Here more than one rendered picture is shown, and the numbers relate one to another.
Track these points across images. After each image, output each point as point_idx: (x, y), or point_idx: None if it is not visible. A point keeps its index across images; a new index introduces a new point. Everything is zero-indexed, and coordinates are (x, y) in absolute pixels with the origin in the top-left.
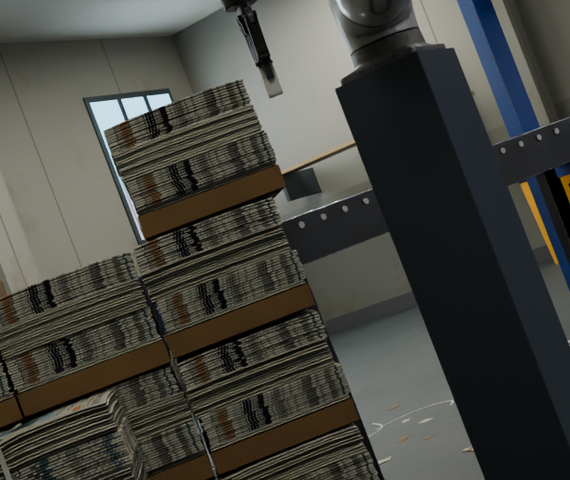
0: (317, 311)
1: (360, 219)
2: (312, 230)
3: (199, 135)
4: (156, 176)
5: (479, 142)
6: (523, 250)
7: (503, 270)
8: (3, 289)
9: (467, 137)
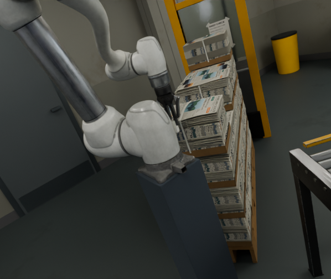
0: (300, 197)
1: (321, 192)
2: (302, 171)
3: None
4: None
5: (169, 223)
6: (187, 266)
7: (171, 253)
8: (226, 107)
9: (160, 215)
